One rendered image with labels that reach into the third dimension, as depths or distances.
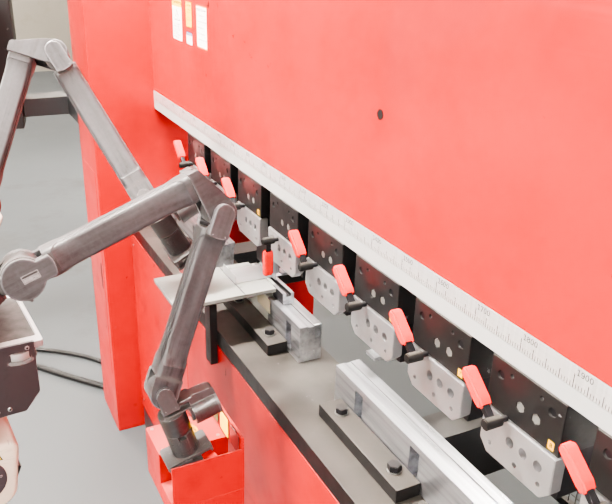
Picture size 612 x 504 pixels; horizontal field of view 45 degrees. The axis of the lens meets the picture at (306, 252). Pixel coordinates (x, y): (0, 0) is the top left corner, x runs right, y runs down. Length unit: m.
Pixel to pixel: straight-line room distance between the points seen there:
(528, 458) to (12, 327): 1.08
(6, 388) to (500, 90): 1.13
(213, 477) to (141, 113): 1.38
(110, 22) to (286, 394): 1.38
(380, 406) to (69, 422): 1.90
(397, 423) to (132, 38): 1.60
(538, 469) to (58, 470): 2.12
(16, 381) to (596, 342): 1.14
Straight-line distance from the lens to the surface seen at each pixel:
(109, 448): 3.03
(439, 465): 1.39
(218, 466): 1.65
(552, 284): 1.03
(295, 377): 1.76
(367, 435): 1.54
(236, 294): 1.85
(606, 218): 0.95
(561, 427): 1.08
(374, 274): 1.39
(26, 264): 1.41
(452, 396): 1.27
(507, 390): 1.15
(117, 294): 2.81
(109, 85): 2.58
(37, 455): 3.06
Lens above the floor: 1.83
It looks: 23 degrees down
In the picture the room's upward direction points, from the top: 2 degrees clockwise
